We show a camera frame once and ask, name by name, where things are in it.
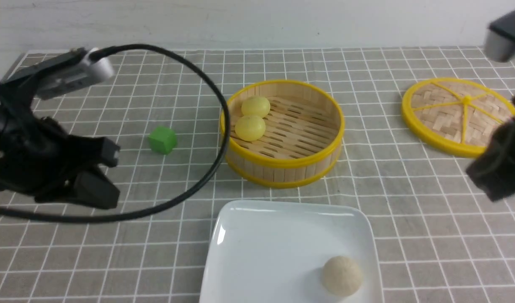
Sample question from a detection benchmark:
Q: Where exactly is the yellow steamed bun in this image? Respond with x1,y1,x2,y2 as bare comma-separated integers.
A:
234,115,266,141
241,96,271,118

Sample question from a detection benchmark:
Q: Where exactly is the bamboo steamer basket yellow rim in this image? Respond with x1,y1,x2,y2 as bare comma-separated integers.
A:
220,80,345,188

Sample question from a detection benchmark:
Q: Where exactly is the yellow steamed bun front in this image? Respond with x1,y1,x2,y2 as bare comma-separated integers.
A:
234,115,266,141

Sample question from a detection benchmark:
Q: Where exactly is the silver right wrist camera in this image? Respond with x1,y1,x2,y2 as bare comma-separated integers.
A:
483,10,515,63

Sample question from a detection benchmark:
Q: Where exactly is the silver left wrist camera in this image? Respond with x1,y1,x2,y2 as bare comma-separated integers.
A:
3,48,115,100

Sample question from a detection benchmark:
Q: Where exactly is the grey checked tablecloth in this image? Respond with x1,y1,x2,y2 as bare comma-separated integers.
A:
0,46,515,303

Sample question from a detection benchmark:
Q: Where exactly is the white square plate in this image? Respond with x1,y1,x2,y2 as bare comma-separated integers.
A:
199,200,384,303

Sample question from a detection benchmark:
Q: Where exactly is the black camera cable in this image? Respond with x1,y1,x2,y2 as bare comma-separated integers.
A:
0,44,231,223

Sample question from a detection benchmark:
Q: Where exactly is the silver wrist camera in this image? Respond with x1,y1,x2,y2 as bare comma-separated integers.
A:
483,10,515,63
3,48,115,100

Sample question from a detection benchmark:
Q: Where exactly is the bamboo steamer lid yellow rim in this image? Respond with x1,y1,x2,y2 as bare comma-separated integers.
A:
401,77,515,158

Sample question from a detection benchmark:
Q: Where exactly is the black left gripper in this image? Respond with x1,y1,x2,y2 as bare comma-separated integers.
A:
0,76,120,210

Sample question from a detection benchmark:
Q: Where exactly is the beige steamed bun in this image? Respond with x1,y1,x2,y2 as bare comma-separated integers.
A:
320,255,364,297

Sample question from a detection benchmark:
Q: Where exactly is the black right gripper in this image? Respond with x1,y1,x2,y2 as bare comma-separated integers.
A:
466,96,515,202

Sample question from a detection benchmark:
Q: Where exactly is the green cube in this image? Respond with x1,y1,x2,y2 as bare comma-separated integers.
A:
148,126,178,155

